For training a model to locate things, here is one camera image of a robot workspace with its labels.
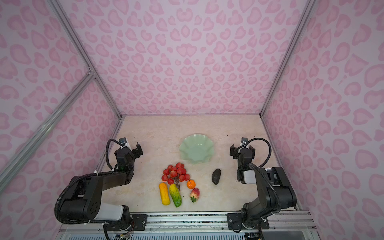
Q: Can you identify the yellow fake fruit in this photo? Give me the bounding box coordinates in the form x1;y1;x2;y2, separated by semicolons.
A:
159;183;171;206

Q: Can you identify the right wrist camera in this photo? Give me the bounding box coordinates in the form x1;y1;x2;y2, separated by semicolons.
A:
241;137;248;147

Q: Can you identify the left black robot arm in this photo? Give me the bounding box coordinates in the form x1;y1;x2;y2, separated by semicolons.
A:
54;144;143;229

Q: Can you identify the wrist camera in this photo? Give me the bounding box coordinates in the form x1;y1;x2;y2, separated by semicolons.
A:
241;137;248;147
119;138;128;146

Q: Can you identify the small orange fake fruit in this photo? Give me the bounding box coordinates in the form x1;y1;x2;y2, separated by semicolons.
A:
187;180;196;190

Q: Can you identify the green yellow fake mango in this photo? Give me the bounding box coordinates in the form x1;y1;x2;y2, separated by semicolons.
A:
169;184;182;208

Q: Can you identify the dark avocado fake fruit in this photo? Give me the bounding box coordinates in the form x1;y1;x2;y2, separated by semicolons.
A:
212;169;222;185

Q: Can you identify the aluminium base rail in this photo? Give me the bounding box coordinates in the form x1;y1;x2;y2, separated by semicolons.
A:
56;210;320;240

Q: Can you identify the light green wavy fruit bowl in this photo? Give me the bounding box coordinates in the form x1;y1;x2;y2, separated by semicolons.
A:
179;134;215;164

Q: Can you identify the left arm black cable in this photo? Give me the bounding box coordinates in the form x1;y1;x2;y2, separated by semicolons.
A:
105;138;124;172

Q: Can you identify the red cherry tomato bunch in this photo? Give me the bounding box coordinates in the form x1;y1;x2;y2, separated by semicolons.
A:
161;163;191;190

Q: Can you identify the red yellow fake strawberry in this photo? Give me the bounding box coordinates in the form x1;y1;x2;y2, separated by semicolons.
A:
190;188;200;203

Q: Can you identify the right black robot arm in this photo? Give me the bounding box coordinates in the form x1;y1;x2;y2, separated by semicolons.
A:
227;145;297;233

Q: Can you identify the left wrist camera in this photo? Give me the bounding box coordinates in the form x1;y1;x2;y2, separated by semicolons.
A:
119;138;128;146

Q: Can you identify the aluminium frame diagonal bar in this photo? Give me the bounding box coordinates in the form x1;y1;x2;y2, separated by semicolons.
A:
1;71;95;193

